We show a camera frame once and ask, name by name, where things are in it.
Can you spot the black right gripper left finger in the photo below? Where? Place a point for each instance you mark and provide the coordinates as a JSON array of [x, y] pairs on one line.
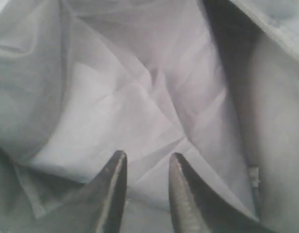
[[96, 208]]

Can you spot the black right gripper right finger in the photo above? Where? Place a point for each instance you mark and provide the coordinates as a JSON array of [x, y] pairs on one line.
[[196, 208]]

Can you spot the cream white duffel bag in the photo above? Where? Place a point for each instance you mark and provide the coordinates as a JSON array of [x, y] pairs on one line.
[[214, 80]]

